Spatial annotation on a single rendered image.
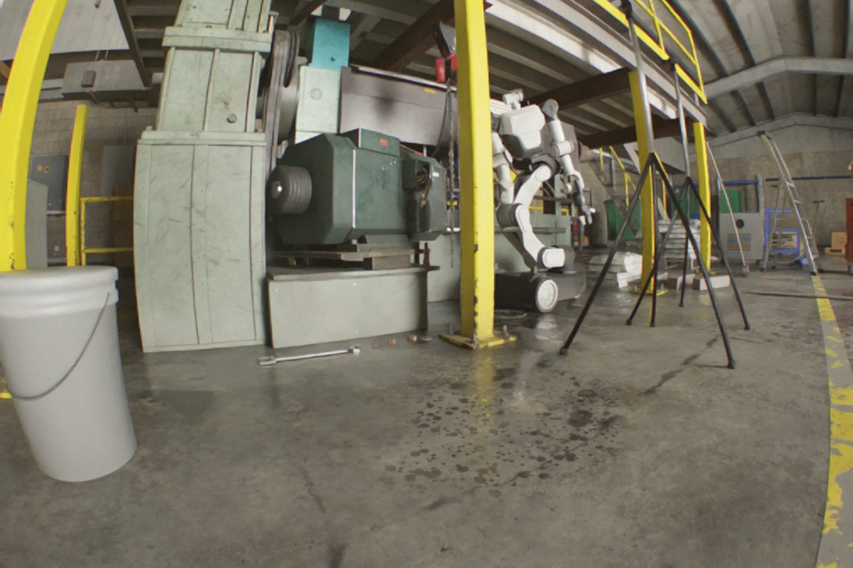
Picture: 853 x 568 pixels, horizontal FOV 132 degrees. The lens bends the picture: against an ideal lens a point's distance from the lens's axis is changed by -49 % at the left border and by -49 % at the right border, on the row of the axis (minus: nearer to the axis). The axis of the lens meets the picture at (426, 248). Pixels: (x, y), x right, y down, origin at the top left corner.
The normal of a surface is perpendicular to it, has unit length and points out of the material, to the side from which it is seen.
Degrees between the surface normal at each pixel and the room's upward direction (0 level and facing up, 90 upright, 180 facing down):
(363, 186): 90
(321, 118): 90
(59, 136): 90
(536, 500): 0
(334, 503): 0
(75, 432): 93
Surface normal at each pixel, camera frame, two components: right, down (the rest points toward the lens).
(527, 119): 0.06, 0.20
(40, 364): 0.63, 0.07
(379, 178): 0.79, 0.01
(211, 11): 0.52, -0.15
